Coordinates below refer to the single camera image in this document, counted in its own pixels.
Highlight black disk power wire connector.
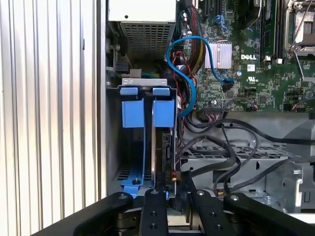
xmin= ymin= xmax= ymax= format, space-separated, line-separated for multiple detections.
xmin=163 ymin=161 xmax=183 ymax=191

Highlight silver finned chipset heatsink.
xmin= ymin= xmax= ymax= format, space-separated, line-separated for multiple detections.
xmin=204 ymin=40 xmax=233 ymax=70

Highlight black RAM slot bank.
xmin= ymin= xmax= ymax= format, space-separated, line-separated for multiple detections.
xmin=259 ymin=0 xmax=284 ymax=61

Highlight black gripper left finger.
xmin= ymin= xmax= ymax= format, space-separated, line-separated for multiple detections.
xmin=31 ymin=173 xmax=170 ymax=236

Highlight thin black cable loops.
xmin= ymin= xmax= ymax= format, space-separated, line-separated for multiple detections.
xmin=179 ymin=134 xmax=242 ymax=195

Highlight metal socket cover frame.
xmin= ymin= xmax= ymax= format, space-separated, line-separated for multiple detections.
xmin=293 ymin=46 xmax=315 ymax=83

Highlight open metal PC case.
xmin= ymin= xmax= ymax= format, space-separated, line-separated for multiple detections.
xmin=97 ymin=0 xmax=315 ymax=215

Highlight blue SATA data wire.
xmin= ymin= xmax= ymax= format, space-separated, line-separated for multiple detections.
xmin=166 ymin=34 xmax=234 ymax=118

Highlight braided power cable bundle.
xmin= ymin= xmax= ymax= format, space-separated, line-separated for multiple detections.
xmin=184 ymin=5 xmax=208 ymax=75

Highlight blue SATA ports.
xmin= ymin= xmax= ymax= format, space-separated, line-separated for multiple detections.
xmin=213 ymin=14 xmax=229 ymax=32

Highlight blue disk carrier with disk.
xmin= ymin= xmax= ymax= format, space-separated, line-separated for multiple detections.
xmin=151 ymin=86 xmax=177 ymax=197

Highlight metal disk bay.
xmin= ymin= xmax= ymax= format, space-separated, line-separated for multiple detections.
xmin=105 ymin=78 xmax=178 ymax=198

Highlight empty blue disk carrier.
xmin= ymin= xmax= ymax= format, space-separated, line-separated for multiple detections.
xmin=120 ymin=86 xmax=146 ymax=198

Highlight black front panel connector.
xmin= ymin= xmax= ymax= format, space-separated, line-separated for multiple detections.
xmin=202 ymin=106 xmax=226 ymax=121

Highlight thin metal locking lever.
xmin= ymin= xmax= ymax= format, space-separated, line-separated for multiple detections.
xmin=291 ymin=0 xmax=312 ymax=51

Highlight silver power supply unit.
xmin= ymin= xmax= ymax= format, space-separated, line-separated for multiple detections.
xmin=108 ymin=0 xmax=178 ymax=62

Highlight perforated metal drive cage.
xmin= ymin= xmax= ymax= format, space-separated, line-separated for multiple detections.
xmin=181 ymin=144 xmax=315 ymax=213

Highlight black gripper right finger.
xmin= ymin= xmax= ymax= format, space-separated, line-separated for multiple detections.
xmin=183 ymin=170 xmax=315 ymax=236

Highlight black expansion slot group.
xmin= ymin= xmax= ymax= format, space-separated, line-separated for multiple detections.
xmin=196 ymin=0 xmax=222 ymax=18

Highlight green Dell motherboard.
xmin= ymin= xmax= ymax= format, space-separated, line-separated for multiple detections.
xmin=176 ymin=0 xmax=315 ymax=113

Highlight thick black cable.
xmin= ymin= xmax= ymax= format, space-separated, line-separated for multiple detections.
xmin=186 ymin=117 xmax=315 ymax=146

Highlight CPU socket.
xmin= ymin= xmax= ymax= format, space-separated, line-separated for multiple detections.
xmin=284 ymin=0 xmax=315 ymax=50

